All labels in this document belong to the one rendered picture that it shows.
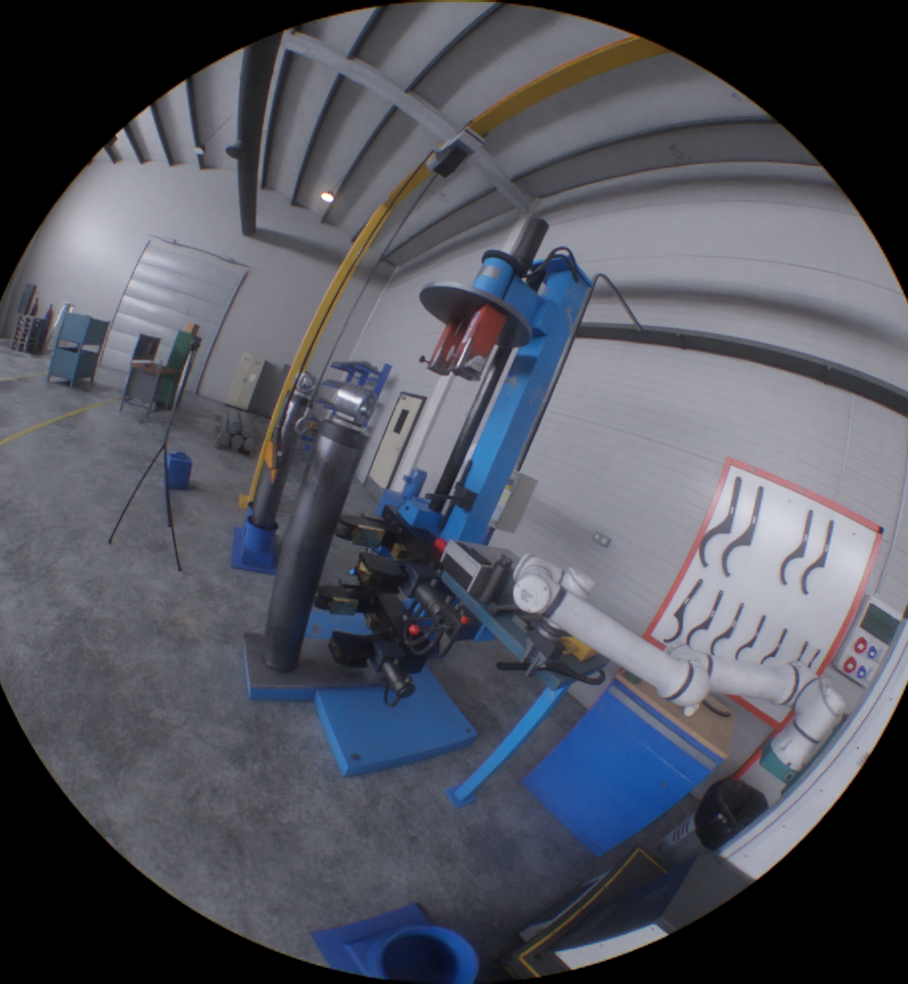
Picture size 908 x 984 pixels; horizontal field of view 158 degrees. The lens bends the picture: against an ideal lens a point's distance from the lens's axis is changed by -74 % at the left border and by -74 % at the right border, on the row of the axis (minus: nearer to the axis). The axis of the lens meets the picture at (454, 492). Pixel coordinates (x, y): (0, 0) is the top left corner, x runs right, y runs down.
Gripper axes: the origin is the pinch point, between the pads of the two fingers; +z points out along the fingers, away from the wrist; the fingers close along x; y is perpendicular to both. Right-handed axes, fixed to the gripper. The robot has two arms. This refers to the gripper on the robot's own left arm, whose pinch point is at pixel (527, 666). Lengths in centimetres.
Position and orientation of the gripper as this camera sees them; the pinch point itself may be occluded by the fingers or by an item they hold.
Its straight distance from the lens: 106.0
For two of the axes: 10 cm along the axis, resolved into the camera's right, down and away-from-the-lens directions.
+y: -8.6, -3.1, -4.1
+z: -4.0, 9.1, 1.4
